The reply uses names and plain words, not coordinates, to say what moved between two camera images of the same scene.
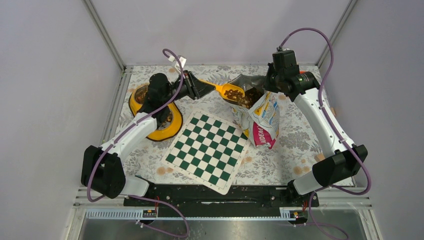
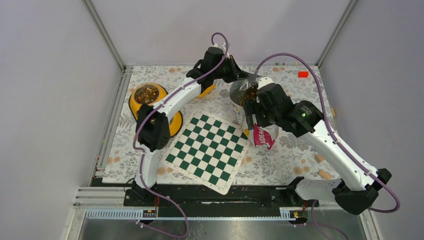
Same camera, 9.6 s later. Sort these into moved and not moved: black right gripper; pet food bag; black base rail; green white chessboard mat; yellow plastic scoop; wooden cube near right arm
Moved: black right gripper; yellow plastic scoop
Not moved: pet food bag; green white chessboard mat; black base rail; wooden cube near right arm
